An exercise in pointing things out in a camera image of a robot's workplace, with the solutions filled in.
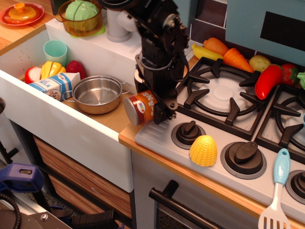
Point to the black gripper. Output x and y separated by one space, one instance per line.
162 82

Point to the orange beans can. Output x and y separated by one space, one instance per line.
140 107

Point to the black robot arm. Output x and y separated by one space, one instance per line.
161 64

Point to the orange transparent pot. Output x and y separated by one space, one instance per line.
61 16

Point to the left black stove knob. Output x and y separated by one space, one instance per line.
184 135

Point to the black stove knob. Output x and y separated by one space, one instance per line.
243 160
295 186
184 135

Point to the yellow banana toy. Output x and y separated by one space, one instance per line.
200 52

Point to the black left burner grate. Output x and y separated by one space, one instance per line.
223 97

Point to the black burner grate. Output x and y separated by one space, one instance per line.
283 125
223 97

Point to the yellow corn cob toy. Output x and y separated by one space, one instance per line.
204 151

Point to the grey toy faucet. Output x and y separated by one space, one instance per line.
121 25

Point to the white toy sink basin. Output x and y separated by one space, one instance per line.
86 140

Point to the small orange carrot toy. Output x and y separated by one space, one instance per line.
216 45

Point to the red tomato toy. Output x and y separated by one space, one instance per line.
76 67

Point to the blue white milk carton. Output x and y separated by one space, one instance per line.
59 86

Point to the large orange carrot toy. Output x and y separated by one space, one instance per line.
235 59

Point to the yellow bell pepper toy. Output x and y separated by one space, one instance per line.
51 69

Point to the mint green cup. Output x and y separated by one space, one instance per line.
56 51

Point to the green cabbage toy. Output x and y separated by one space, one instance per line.
80 13

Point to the middle black stove knob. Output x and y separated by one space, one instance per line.
243 160

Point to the yellow potato toy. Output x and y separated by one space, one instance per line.
259 63

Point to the red chili pepper toy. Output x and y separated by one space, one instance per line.
267 80

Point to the red strawberry toy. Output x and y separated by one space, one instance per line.
290 72

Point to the black right burner grate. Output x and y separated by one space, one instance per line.
283 125

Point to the green leafy toy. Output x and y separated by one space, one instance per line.
301 77

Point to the orange plate with lid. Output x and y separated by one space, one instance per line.
21 14

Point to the blue clamp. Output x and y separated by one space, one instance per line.
21 178

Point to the right black stove knob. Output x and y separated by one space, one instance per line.
295 186

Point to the blue white toy spatula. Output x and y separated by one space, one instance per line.
273 216

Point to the steel pot with handles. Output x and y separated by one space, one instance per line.
97 95

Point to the black oven door handle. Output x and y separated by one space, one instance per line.
170 213

